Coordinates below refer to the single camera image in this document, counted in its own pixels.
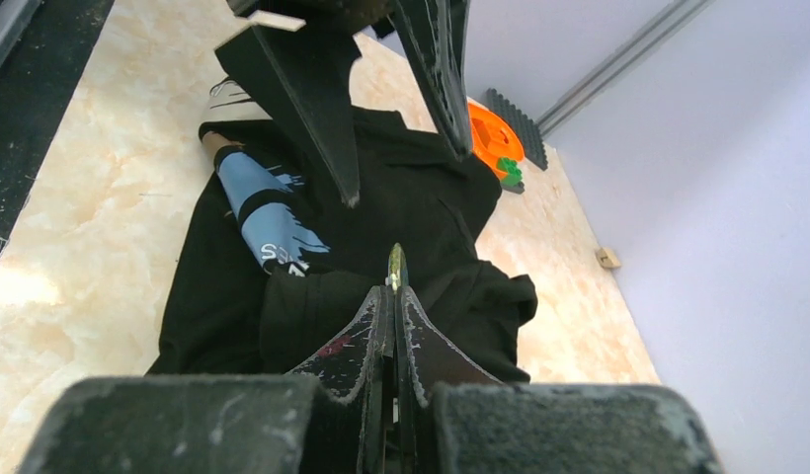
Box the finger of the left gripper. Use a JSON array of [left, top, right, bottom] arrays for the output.
[[391, 0, 473, 160], [215, 24, 361, 207]]

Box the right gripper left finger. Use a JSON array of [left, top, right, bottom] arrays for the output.
[[285, 286, 394, 473]]

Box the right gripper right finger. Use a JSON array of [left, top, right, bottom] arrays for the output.
[[394, 286, 502, 473]]

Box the black printed t-shirt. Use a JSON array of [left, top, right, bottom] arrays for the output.
[[149, 79, 537, 383]]

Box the orange tape dispenser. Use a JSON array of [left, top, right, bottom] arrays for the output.
[[467, 102, 525, 182]]

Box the dark grey lego baseplate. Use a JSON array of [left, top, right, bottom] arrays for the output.
[[484, 88, 548, 171]]

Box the small grey plate green brick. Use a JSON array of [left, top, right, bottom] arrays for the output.
[[497, 157, 525, 195]]

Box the small wooden block left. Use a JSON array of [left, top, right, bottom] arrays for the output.
[[595, 247, 621, 270]]

